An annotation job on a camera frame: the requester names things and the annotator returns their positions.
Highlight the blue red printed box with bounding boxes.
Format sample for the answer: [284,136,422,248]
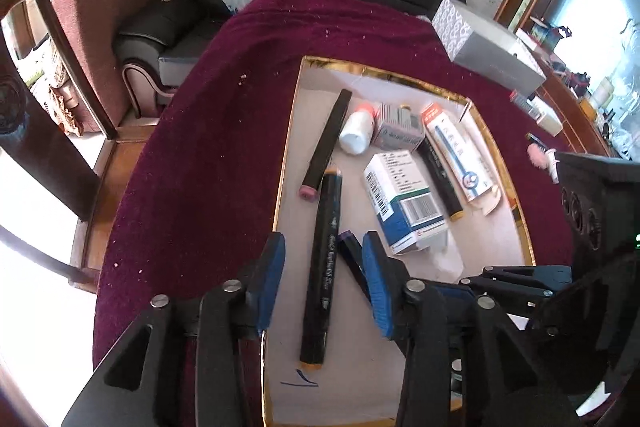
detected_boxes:
[530,19,556,50]

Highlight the white jar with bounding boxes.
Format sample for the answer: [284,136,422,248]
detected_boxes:
[591,78,617,108]

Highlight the dark wooden chair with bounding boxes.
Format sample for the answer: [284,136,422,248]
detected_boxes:
[0,0,119,294]

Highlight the small grey box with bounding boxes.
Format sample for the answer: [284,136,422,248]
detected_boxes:
[372,102,427,152]

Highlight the maroon tablecloth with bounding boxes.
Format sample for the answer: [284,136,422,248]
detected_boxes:
[92,0,581,427]

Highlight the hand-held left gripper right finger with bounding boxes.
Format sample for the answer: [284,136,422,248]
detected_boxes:
[361,231,583,427]

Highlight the beige cardboard box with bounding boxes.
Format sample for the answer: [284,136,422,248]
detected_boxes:
[530,104,564,138]

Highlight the grey red-ended barcode box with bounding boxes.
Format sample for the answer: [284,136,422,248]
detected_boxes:
[509,89,540,112]

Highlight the black marker pink cap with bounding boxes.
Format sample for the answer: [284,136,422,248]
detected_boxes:
[298,89,353,200]

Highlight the blue white barcode box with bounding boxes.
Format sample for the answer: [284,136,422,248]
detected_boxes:
[362,152,449,256]

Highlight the grey shoe box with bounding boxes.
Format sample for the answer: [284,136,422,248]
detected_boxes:
[431,0,547,96]

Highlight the black marker orange caps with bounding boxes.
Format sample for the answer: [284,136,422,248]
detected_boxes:
[299,166,344,366]

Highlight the white blue carton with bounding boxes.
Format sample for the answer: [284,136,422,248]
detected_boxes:
[421,102,502,216]

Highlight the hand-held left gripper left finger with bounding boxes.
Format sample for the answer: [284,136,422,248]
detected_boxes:
[62,232,287,427]

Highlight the white tray gold rim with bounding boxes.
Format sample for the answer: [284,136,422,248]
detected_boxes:
[260,55,537,427]

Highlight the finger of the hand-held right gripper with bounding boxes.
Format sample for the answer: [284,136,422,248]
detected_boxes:
[481,264,572,290]
[432,278,557,308]

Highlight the red fabric armchair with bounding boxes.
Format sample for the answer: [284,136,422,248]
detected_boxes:
[52,0,186,135]

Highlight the small white bottle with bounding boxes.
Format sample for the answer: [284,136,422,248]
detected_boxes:
[339,103,377,155]

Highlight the black marker yellow caps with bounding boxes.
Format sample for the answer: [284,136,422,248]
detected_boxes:
[415,138,464,222]

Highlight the patterned cushion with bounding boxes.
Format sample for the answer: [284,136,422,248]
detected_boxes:
[30,34,83,138]

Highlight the pink fuzzy hair clip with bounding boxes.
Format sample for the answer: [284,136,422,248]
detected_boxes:
[527,144,550,168]

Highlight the black marker purple cap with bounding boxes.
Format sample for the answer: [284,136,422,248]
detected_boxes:
[336,231,373,303]

